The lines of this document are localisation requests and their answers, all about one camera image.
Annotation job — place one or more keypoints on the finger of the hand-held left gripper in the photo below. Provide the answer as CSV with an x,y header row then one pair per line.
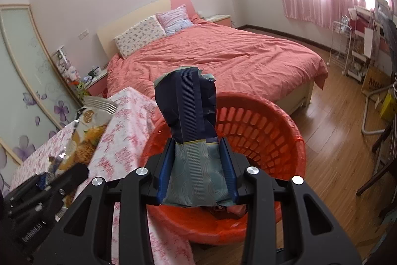
x,y
69,179
24,185

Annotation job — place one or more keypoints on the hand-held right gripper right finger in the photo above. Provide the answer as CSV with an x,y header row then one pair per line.
x,y
231,172

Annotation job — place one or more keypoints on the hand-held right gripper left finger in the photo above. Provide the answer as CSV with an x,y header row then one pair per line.
x,y
166,172

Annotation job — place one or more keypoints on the navy and teal patterned sock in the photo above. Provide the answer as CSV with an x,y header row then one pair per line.
x,y
192,172

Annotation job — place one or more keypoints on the red plastic basket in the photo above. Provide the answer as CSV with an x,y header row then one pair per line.
x,y
263,134

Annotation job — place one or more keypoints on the pink floral tablecloth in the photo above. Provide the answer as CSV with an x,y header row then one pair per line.
x,y
130,128

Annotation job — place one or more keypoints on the green yellow plush toy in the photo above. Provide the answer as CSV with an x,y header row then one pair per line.
x,y
82,88

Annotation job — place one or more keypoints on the pink nightstand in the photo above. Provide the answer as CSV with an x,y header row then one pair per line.
x,y
99,83
218,19

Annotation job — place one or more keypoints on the wardrobe with purple flower doors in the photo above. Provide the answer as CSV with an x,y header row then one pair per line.
x,y
18,81

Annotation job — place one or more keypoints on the white mug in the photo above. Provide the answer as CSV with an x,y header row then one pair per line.
x,y
96,71

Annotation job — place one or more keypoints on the clear tube of plush toys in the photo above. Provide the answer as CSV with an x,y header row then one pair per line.
x,y
65,64

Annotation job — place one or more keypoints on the orange duvet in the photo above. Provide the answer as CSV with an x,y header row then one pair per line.
x,y
232,54

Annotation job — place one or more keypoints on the floral print pillow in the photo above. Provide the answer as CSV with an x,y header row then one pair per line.
x,y
139,36

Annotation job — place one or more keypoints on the dark wooden chair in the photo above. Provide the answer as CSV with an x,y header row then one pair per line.
x,y
383,165

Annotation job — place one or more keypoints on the pink striped pillow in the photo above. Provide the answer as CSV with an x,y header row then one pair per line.
x,y
175,19

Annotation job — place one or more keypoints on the white storage trolley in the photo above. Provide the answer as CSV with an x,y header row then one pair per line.
x,y
356,66

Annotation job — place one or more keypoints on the brown cardboard box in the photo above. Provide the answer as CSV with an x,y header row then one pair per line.
x,y
375,80

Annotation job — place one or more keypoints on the yellow bag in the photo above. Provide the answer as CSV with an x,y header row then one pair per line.
x,y
389,106

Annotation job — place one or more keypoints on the white paper bag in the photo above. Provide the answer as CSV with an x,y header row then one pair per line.
x,y
370,41

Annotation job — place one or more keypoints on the white metal tube frame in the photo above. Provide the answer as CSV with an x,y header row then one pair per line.
x,y
365,116

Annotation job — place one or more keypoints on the white wall socket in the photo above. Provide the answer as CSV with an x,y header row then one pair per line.
x,y
84,34

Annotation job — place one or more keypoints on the beige and pink bed frame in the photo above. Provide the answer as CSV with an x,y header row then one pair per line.
x,y
139,16

